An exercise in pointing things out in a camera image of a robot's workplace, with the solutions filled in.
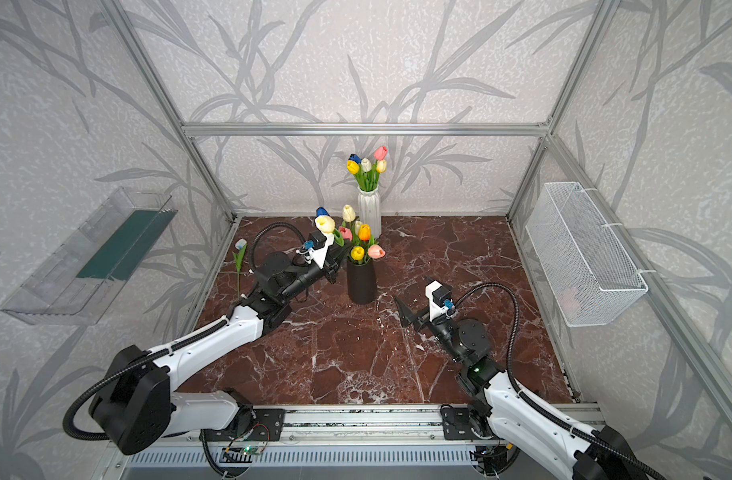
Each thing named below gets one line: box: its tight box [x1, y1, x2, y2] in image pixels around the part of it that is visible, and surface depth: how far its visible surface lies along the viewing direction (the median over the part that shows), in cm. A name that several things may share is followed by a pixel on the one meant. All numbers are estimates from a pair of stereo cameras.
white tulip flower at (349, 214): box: [342, 204, 356, 241], surface depth 77 cm
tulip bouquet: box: [338, 220, 386, 265], surface depth 74 cm
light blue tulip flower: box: [232, 238, 248, 299], surface depth 110 cm
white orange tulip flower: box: [315, 215, 344, 247], surface depth 58 cm
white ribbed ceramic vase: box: [357, 186, 382, 239], surface depth 101 cm
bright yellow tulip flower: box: [346, 160, 360, 175], surface depth 86 cm
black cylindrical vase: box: [347, 259, 377, 305], surface depth 95 cm
